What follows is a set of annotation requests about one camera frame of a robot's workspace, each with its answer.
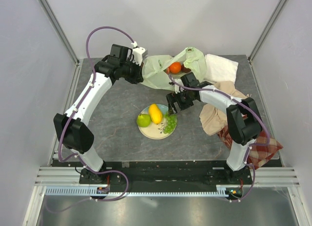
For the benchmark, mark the white folded towel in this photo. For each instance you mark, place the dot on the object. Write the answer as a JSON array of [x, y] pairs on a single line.
[[220, 69]]

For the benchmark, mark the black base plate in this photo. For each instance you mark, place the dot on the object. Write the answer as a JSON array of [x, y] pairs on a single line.
[[166, 176]]

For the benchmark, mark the light blue cable duct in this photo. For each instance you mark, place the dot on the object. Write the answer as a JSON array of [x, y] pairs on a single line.
[[99, 192]]

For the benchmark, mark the beige and blue plate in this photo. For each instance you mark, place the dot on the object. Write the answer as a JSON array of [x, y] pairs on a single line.
[[155, 131]]

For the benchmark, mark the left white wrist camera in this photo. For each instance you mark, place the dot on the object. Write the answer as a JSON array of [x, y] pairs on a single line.
[[138, 53]]

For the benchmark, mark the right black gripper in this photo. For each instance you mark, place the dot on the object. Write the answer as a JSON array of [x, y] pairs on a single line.
[[172, 98]]

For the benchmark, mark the dark red fake fruit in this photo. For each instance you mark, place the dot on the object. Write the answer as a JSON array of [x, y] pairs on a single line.
[[184, 69]]

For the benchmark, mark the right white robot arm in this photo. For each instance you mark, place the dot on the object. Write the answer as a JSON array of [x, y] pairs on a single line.
[[243, 118]]

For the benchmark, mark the red plaid cloth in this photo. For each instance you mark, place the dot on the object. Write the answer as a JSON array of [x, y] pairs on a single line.
[[259, 155]]

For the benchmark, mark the green fake grapes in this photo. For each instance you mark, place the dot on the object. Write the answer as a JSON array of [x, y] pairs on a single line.
[[170, 123]]

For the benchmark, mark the green fake apple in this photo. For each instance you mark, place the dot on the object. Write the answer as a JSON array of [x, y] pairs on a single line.
[[143, 120]]

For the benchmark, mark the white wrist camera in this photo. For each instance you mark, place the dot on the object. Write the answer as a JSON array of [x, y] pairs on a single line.
[[138, 53], [176, 87]]

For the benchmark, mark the beige crumpled cloth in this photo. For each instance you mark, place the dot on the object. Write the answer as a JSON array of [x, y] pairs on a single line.
[[212, 119]]

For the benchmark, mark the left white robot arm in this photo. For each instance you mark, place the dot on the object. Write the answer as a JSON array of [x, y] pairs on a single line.
[[72, 126]]

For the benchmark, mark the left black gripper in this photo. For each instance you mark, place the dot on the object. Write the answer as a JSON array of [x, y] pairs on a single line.
[[138, 77]]

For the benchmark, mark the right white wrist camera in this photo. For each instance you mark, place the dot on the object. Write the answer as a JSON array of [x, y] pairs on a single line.
[[176, 87]]

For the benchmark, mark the orange fake fruit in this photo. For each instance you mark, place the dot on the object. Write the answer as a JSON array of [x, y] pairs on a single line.
[[175, 68]]

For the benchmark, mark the yellow fake mango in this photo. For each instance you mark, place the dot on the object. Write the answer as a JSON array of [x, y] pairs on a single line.
[[155, 114]]

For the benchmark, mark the light green plastic bag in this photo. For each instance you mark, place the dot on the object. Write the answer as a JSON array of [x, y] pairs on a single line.
[[154, 68]]

